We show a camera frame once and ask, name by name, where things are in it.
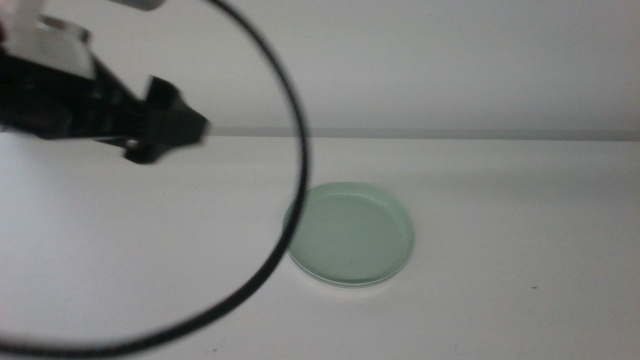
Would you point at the white shallow bowl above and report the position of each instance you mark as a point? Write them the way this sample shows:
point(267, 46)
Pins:
point(350, 286)

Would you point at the green shallow bowl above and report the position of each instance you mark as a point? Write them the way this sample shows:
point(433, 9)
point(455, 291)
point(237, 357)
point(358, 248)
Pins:
point(350, 235)

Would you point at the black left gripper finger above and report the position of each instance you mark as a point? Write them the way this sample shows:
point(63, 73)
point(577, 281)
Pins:
point(145, 154)
point(172, 122)

